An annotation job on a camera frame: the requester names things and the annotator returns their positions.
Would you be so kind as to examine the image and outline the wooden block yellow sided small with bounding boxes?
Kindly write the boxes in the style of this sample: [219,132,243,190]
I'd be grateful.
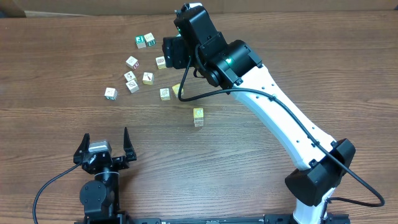
[124,71,137,82]

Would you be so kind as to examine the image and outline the wooden block number 2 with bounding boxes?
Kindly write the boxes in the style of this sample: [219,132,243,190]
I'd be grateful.
[126,80,139,93]

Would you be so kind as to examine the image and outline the wooden block yellow letter B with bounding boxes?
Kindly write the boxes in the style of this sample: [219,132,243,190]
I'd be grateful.
[142,72,154,85]

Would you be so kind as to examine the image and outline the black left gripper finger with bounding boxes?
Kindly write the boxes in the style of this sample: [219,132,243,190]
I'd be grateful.
[123,127,137,161]
[73,133,90,164]

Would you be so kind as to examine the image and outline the wooden block red letter U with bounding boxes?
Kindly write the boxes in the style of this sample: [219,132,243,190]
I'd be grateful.
[126,56,139,70]

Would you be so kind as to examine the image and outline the wooden block yellow acorn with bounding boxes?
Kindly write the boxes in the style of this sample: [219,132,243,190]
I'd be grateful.
[172,83,184,98]

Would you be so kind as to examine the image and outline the wooden block green R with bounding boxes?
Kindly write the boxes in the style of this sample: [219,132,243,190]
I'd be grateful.
[194,118,204,123]

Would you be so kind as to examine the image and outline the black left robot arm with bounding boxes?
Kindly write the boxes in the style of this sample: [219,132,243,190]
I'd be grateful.
[73,128,137,223]

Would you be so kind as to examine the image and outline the wooden block yellow oval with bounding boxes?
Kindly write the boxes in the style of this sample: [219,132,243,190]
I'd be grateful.
[155,56,167,70]

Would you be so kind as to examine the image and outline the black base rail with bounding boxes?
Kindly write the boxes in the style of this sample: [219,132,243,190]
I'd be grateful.
[74,212,351,224]

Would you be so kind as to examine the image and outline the wooden block green top J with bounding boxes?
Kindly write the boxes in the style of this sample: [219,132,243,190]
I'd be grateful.
[135,35,146,49]

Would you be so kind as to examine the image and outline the wooden block yellow top bone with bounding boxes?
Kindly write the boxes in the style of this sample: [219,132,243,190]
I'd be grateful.
[193,108,204,119]

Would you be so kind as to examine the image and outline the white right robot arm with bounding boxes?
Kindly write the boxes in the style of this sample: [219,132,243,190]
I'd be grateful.
[162,36,356,223]

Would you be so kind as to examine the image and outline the wooden block yellow letter L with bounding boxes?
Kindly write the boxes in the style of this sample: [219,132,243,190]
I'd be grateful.
[159,88,170,101]

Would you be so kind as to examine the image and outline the wooden block teal letter R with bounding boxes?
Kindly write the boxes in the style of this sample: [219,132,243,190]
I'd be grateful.
[144,32,156,47]

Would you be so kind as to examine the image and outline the wooden block green J side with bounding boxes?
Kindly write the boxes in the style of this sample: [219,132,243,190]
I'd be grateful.
[104,87,118,100]

